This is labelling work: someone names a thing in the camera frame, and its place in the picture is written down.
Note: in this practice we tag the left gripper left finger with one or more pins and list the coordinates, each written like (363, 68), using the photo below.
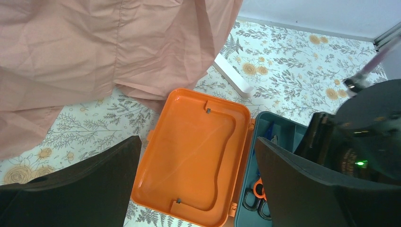
(94, 192)

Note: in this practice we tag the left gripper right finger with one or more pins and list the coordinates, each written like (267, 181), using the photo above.
(301, 193)

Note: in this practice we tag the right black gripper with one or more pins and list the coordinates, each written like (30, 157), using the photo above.
(362, 139)

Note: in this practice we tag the small orange scissors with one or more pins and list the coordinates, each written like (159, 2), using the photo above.
(258, 189)

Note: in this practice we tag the black handled scissors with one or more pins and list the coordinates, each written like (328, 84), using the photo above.
(257, 206)

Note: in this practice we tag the teal divided tray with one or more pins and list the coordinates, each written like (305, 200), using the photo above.
(289, 134)

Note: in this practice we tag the orange plastic medicine box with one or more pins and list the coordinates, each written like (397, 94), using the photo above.
(190, 167)

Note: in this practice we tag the floral table mat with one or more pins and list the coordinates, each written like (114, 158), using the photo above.
(294, 73)

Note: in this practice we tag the white rectangular box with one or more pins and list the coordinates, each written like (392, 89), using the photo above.
(239, 84)

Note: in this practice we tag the pink fabric shorts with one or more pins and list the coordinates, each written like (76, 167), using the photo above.
(55, 53)

